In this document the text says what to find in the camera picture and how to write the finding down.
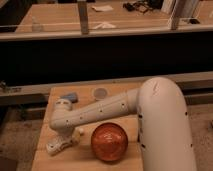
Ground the clear bottle on far table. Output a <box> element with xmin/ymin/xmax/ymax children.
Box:
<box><xmin>31</xmin><ymin>17</ymin><xmax>43</xmax><ymax>32</ymax></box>

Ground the white crumpled cloth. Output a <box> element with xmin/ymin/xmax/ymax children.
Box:
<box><xmin>92</xmin><ymin>22</ymin><xmax>116</xmax><ymax>29</ymax></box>

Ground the white paper sheet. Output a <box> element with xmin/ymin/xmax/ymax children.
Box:
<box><xmin>91</xmin><ymin>5</ymin><xmax>113</xmax><ymax>12</ymax></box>

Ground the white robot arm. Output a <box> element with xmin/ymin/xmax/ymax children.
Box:
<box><xmin>50</xmin><ymin>77</ymin><xmax>197</xmax><ymax>171</ymax></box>

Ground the grey metal post right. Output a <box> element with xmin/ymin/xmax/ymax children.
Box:
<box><xmin>170</xmin><ymin>0</ymin><xmax>186</xmax><ymax>30</ymax></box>

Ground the black cables bundle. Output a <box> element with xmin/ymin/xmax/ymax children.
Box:
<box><xmin>122</xmin><ymin>0</ymin><xmax>158</xmax><ymax>14</ymax></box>

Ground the blue sponge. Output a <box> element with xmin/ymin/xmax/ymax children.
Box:
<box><xmin>61</xmin><ymin>92</ymin><xmax>78</xmax><ymax>103</ymax></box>

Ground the grey metal post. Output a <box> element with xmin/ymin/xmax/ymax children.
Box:
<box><xmin>77</xmin><ymin>0</ymin><xmax>89</xmax><ymax>34</ymax></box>
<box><xmin>170</xmin><ymin>0</ymin><xmax>186</xmax><ymax>30</ymax></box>

